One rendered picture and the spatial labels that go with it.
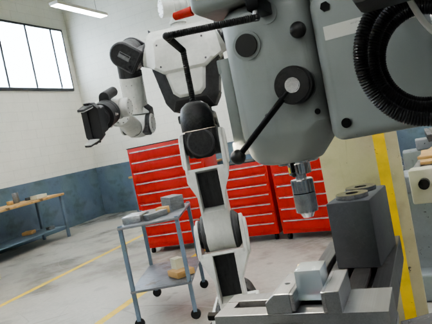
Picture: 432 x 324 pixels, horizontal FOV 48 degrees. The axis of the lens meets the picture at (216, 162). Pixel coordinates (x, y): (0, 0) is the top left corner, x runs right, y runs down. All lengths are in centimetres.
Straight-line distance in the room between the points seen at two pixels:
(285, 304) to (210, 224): 89
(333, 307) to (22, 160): 1020
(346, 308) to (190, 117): 48
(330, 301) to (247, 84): 44
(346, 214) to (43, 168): 1020
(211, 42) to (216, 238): 72
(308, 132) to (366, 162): 183
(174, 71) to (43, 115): 992
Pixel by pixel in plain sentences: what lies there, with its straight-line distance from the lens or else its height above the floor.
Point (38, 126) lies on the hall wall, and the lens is 1145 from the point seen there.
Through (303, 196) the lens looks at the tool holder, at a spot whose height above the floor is 124.
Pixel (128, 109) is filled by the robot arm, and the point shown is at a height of 154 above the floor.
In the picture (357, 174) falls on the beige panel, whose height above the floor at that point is 104.
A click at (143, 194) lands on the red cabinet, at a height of 82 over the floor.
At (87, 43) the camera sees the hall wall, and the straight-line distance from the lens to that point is 1266.
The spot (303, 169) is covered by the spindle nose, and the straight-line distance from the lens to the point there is 102.
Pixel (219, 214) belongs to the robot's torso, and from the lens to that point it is 182.
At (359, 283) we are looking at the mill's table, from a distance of 132.
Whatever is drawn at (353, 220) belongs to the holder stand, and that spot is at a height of 109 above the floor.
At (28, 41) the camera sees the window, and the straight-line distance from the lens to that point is 1181.
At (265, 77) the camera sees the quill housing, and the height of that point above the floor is 148.
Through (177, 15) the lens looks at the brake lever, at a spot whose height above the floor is 170.
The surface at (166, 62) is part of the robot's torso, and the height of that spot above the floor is 168.
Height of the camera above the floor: 139
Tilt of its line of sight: 3 degrees down
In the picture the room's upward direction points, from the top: 11 degrees counter-clockwise
